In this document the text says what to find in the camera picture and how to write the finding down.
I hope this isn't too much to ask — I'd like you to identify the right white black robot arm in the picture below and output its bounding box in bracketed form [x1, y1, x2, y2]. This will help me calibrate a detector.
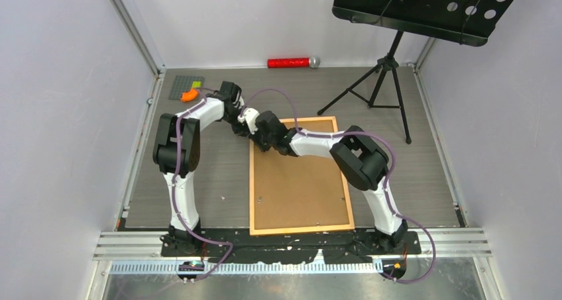
[238, 109, 408, 254]

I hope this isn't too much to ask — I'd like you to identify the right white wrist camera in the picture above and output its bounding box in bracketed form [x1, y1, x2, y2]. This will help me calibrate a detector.
[237, 107, 260, 134]

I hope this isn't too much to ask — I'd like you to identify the orange wooden picture frame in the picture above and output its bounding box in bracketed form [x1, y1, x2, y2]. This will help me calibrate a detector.
[249, 143, 355, 236]

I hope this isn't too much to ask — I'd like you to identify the orange curved block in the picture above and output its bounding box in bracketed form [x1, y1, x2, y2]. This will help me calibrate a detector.
[180, 87, 199, 103]

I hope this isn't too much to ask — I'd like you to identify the black music stand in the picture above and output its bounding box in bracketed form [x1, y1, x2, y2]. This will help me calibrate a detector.
[317, 0, 514, 144]

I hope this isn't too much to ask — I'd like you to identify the grey lego baseplate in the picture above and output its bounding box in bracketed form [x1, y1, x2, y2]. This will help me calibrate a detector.
[168, 75, 205, 101]

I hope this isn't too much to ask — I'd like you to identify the red cylinder silver cap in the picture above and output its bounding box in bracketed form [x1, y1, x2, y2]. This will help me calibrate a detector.
[266, 56, 321, 69]

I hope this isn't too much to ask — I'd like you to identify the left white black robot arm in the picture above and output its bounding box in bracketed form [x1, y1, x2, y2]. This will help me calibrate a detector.
[152, 81, 244, 257]

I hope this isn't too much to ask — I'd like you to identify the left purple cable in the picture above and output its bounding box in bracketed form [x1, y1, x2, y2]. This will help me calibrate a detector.
[168, 87, 233, 283]

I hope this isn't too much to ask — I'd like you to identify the aluminium front rail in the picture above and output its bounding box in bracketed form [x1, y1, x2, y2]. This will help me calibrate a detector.
[93, 228, 492, 275]

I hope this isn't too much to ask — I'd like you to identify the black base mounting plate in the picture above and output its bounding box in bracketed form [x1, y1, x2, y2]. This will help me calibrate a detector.
[160, 228, 422, 264]

